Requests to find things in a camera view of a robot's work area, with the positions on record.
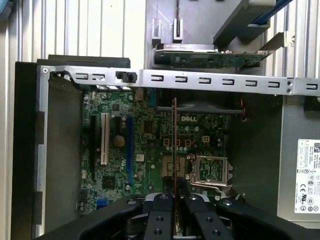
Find metal socket cover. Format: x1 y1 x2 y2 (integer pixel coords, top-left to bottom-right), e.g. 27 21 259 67
187 152 234 188

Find black expansion slot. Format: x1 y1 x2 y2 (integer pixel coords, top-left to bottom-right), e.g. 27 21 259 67
89 115 98 183

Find blue board connector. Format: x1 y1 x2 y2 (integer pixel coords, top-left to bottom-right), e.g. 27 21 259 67
149 87 157 107

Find RAM stick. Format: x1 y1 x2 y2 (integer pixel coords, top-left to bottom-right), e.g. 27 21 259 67
175 0 180 36
171 97 184 237

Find grey power supply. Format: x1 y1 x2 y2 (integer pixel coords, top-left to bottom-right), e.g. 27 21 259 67
226 94 320 228

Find green graphics card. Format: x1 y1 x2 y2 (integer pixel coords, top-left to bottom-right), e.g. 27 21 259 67
152 32 296 70

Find green motherboard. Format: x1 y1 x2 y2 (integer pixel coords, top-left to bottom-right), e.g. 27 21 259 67
81 87 228 216

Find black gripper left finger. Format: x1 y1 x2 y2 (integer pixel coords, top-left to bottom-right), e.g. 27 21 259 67
34 169 175 240

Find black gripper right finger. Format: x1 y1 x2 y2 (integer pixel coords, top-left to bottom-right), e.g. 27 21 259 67
177 172 320 240

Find black PC case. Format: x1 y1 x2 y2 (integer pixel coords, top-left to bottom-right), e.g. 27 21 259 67
14 54 320 240

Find grey parts rack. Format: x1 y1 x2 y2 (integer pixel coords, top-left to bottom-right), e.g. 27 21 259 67
144 0 276 70

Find white expansion slot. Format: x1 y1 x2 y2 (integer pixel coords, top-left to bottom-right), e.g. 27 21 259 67
100 112 111 165

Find blue expansion slot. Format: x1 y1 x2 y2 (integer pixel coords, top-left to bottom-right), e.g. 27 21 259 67
125 116 135 181

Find wire locking lever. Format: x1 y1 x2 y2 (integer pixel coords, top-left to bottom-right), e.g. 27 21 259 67
189 177 232 194

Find round coin battery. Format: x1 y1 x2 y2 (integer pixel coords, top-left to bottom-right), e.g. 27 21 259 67
113 134 126 148

